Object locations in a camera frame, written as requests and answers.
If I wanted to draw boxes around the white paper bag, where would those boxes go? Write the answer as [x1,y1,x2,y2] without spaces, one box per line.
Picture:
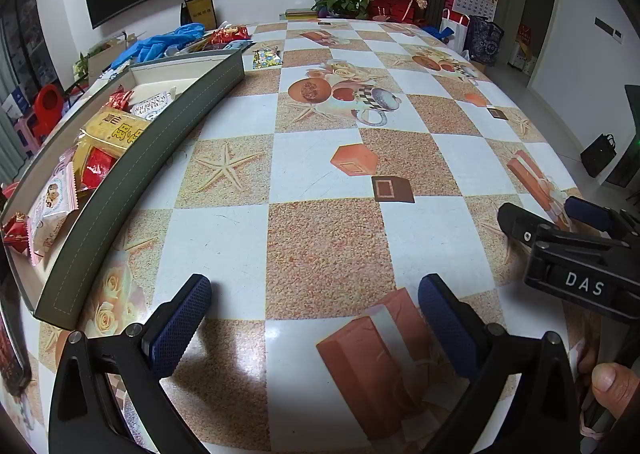
[440,8,471,52]

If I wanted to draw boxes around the pink plastic stool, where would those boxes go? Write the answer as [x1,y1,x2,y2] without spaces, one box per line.
[14,114,43,152]

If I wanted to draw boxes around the pink white biscuit packet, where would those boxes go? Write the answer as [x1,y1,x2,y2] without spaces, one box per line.
[131,92,177,121]
[27,161,82,266]

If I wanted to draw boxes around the dark red printed box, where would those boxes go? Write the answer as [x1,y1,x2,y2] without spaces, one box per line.
[0,304,32,392]

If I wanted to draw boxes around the white carton boxes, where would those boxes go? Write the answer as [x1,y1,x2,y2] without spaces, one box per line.
[507,44,538,78]

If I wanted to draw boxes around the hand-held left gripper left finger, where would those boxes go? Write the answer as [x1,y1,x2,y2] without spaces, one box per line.
[48,273,213,454]

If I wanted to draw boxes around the green yellow candy packet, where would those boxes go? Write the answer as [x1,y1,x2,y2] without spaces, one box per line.
[252,48,282,69]

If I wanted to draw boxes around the gold black paper bag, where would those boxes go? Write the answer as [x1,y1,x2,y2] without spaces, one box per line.
[181,0,217,30]

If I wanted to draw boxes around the storage shelf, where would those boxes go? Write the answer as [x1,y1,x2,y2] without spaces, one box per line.
[0,0,56,115]

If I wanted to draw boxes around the yellow biscuit packet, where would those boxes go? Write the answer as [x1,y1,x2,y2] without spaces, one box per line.
[77,108,151,156]

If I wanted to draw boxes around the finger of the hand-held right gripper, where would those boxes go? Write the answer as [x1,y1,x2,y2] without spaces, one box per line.
[565,195,640,237]
[497,203,621,256]

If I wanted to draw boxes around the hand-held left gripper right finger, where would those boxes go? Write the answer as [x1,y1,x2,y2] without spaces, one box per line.
[417,273,597,454]

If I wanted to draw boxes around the red plastic stool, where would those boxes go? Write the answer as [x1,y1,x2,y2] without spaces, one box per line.
[34,84,64,141]

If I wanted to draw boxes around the grey-green shallow box tray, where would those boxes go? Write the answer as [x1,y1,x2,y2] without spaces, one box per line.
[0,50,246,332]

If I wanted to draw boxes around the green potted plant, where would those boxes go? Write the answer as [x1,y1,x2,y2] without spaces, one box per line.
[311,0,373,20]

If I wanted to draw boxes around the red gift box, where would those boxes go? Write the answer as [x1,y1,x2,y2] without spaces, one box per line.
[370,0,418,24]

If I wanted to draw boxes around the dark patterned tote bag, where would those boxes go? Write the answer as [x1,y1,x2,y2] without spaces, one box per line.
[467,15,503,66]

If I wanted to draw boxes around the blue gloves pile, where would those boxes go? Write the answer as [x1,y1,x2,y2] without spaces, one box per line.
[111,23,207,69]

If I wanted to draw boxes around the open cardboard box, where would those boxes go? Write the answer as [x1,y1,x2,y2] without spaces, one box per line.
[87,32,148,82]

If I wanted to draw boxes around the red yellow printed snack bag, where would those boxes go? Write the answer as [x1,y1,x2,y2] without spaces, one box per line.
[207,26,249,46]

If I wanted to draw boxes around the wall switch panel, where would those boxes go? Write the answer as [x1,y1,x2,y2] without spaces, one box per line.
[595,18,624,40]

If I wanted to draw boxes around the person's right hand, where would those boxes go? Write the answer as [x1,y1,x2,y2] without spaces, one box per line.
[574,311,640,439]

